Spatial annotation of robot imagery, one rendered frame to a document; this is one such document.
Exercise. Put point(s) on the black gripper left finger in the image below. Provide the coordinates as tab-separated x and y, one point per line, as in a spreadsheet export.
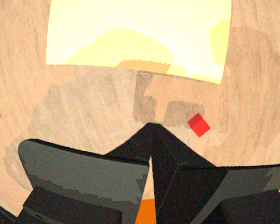
116	179

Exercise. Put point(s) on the red cube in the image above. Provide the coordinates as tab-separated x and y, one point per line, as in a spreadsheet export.
198	125

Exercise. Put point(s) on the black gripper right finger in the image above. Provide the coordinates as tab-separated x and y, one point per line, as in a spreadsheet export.
187	187

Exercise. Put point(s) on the pale yellow board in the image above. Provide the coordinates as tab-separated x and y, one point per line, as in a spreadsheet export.
184	37

